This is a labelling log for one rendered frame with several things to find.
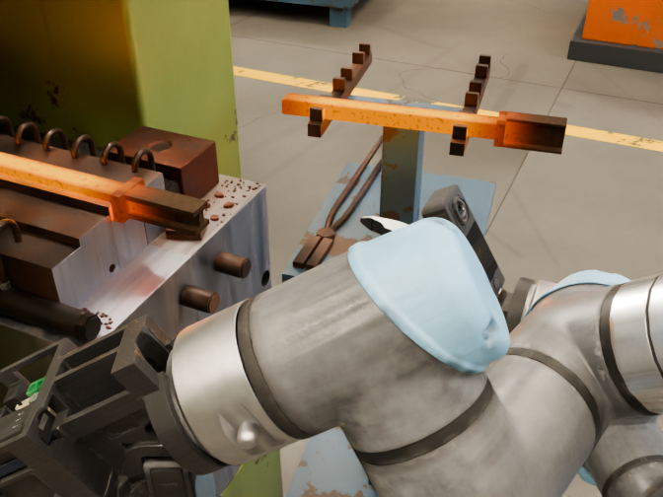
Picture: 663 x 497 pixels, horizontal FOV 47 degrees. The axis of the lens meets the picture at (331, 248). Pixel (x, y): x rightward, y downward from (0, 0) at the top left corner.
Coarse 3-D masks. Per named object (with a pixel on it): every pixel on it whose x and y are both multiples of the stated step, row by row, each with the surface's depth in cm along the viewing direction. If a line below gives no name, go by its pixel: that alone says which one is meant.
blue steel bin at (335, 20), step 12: (276, 0) 441; (288, 0) 439; (300, 0) 436; (312, 0) 434; (324, 0) 432; (336, 0) 429; (348, 0) 427; (336, 12) 436; (348, 12) 438; (336, 24) 440; (348, 24) 443
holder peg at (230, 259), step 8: (224, 256) 97; (232, 256) 97; (240, 256) 97; (216, 264) 97; (224, 264) 96; (232, 264) 96; (240, 264) 96; (248, 264) 97; (224, 272) 97; (232, 272) 96; (240, 272) 96; (248, 272) 98
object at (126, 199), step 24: (0, 168) 90; (24, 168) 90; (48, 168) 90; (96, 192) 86; (120, 192) 84; (144, 192) 84; (168, 192) 84; (120, 216) 85; (144, 216) 85; (168, 216) 84; (192, 216) 81
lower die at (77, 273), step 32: (64, 160) 95; (96, 160) 95; (0, 192) 89; (32, 192) 88; (64, 192) 87; (32, 224) 83; (64, 224) 83; (96, 224) 83; (128, 224) 88; (32, 256) 80; (64, 256) 80; (96, 256) 84; (128, 256) 90; (32, 288) 81; (64, 288) 81; (96, 288) 86
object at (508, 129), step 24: (288, 96) 115; (312, 96) 115; (360, 120) 112; (384, 120) 111; (408, 120) 110; (432, 120) 109; (456, 120) 108; (480, 120) 107; (504, 120) 106; (528, 120) 105; (552, 120) 105; (504, 144) 108; (528, 144) 107; (552, 144) 106
